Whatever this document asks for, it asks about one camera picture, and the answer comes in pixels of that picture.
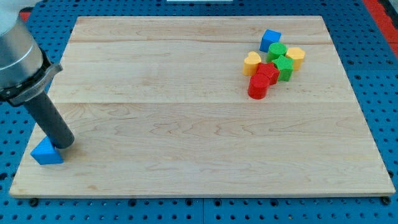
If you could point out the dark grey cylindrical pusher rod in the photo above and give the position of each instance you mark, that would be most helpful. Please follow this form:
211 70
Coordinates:
50 121

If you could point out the blue cube block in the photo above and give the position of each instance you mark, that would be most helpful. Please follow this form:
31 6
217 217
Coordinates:
269 37

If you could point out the red star block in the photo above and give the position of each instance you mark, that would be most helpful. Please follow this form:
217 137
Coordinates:
270 71

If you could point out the blue triangular block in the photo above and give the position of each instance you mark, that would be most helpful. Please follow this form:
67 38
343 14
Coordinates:
46 153

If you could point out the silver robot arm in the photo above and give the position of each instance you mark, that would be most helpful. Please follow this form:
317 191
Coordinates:
25 68

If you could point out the yellow heart block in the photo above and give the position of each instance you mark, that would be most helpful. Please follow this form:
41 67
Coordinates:
250 63

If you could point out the light wooden board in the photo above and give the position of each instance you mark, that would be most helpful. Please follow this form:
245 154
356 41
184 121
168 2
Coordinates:
159 108

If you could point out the yellow hexagon block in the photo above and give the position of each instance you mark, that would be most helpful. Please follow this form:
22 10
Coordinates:
297 55

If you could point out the red cylinder block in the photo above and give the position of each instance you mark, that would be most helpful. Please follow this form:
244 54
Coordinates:
258 86

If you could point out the green cylinder block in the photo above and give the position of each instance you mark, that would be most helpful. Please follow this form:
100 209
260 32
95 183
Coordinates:
275 50

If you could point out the green star block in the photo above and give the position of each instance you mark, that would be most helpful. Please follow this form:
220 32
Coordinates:
285 67

